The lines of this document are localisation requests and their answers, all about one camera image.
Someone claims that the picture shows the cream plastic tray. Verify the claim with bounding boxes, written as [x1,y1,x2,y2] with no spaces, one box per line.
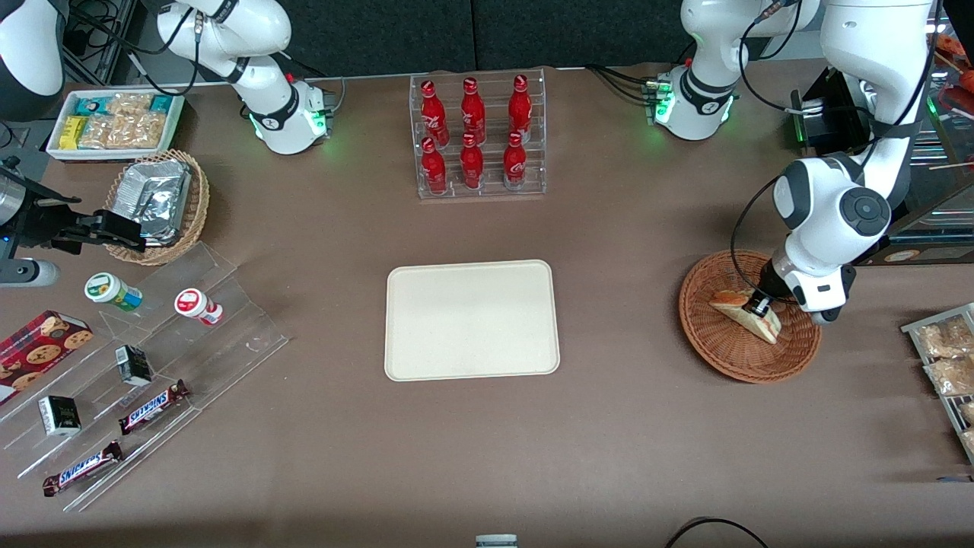
[384,259,562,382]

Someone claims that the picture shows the grey cylinder device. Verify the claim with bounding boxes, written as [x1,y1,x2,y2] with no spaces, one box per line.
[0,258,60,288]

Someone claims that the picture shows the Snickers chocolate bar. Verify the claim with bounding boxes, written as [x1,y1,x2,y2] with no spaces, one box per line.
[118,379,190,435]
[42,440,124,498]

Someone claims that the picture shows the triangular sandwich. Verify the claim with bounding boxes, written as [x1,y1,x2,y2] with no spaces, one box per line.
[709,289,783,345]

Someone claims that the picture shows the clear acrylic stepped display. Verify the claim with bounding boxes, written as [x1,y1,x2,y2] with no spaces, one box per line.
[0,242,291,512]

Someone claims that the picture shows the white rectangular snack tray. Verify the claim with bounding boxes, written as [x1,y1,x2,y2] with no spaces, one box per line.
[46,89,186,163]

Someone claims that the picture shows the black food warmer cabinet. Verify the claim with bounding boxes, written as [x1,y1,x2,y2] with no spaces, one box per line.
[790,46,974,266]

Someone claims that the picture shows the red lidded cup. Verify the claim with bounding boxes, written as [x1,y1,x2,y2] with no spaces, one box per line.
[174,288,224,327]

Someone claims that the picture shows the clear acrylic bottle rack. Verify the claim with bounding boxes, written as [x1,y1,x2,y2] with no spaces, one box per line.
[409,67,548,200]

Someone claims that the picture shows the red cookie box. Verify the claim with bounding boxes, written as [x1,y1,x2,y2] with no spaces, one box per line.
[0,310,95,406]

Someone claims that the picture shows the light wicker basket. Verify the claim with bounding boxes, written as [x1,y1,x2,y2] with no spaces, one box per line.
[103,149,211,266]

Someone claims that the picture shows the brown round wicker basket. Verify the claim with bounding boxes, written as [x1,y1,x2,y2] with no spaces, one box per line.
[679,250,823,384]

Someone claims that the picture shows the black base cables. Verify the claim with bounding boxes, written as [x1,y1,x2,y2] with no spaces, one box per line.
[584,64,660,105]

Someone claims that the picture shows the silver foil packet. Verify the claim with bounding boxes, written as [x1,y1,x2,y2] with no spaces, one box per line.
[114,158,192,246]

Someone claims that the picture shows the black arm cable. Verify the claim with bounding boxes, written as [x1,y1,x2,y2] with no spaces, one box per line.
[729,0,809,307]

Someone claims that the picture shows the red cola bottle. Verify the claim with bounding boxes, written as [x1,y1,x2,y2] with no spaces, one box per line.
[460,133,485,190]
[503,131,528,190]
[421,137,448,196]
[460,77,487,144]
[420,80,450,147]
[508,74,533,139]

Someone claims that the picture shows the small black carton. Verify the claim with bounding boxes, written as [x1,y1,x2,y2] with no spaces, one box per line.
[115,345,154,387]
[38,395,82,437]

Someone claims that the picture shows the black floor cable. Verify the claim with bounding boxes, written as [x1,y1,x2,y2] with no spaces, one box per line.
[664,517,770,548]

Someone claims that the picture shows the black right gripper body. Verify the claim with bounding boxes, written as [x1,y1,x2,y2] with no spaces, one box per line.
[14,181,92,253]

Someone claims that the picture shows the green lidded cup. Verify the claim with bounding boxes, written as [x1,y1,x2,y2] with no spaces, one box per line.
[84,272,144,313]

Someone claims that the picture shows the clear bag of nuts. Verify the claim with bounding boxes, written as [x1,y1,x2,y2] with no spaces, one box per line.
[108,113,167,150]
[107,93,153,117]
[79,114,115,150]

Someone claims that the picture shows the tray of packaged snacks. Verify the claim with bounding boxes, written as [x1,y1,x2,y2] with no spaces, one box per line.
[901,303,974,466]

